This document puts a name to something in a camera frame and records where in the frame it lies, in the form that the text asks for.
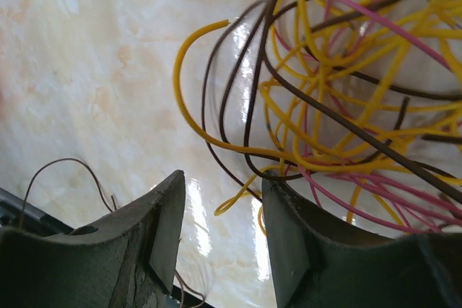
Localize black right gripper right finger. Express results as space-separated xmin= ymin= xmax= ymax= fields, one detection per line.
xmin=262 ymin=173 xmax=461 ymax=307

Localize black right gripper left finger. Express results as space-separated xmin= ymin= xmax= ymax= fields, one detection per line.
xmin=1 ymin=170 xmax=185 ymax=307

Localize brown cable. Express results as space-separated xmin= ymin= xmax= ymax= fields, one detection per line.
xmin=19 ymin=158 xmax=118 ymax=226

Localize cable bundle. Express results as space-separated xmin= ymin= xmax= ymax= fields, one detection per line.
xmin=172 ymin=0 xmax=462 ymax=237

